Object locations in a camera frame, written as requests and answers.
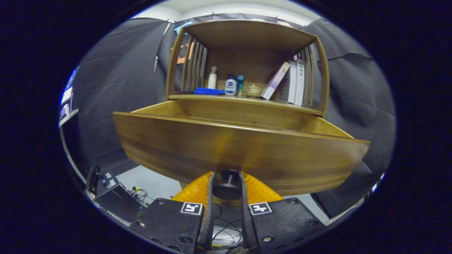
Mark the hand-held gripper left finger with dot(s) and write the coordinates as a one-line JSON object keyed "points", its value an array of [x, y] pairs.
{"points": [[209, 225]]}

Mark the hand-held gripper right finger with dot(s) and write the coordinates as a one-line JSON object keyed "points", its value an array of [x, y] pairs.
{"points": [[246, 229]]}

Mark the wooden drawer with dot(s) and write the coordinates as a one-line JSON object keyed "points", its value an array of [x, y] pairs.
{"points": [[212, 148]]}

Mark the wooden countertop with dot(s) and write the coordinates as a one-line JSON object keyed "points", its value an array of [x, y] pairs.
{"points": [[247, 99]]}

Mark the wooden cabinet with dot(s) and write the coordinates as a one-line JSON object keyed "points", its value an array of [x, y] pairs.
{"points": [[247, 35]]}

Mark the black equipment case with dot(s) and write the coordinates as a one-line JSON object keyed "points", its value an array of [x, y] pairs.
{"points": [[116, 201]]}

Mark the blue folded cloth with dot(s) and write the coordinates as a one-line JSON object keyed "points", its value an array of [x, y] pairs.
{"points": [[208, 91]]}

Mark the lidded ceramic tea cup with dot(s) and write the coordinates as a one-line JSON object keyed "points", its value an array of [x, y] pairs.
{"points": [[253, 91]]}

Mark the white lotion bottle blue cap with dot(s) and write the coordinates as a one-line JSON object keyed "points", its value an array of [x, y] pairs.
{"points": [[230, 86]]}

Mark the blue translucent bottle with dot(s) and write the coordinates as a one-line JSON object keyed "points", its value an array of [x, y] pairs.
{"points": [[240, 84]]}

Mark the white pump bottle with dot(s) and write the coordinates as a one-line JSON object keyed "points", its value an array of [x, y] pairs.
{"points": [[212, 81]]}

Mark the purple pink book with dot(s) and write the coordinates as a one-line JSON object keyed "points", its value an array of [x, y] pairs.
{"points": [[275, 81]]}

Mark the patterned cover book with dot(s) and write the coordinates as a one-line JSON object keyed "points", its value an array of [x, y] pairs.
{"points": [[291, 84]]}

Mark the white book black lettering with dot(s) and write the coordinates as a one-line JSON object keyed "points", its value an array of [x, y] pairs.
{"points": [[300, 84]]}

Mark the bright monitor screen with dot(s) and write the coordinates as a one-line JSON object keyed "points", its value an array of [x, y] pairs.
{"points": [[67, 97]]}

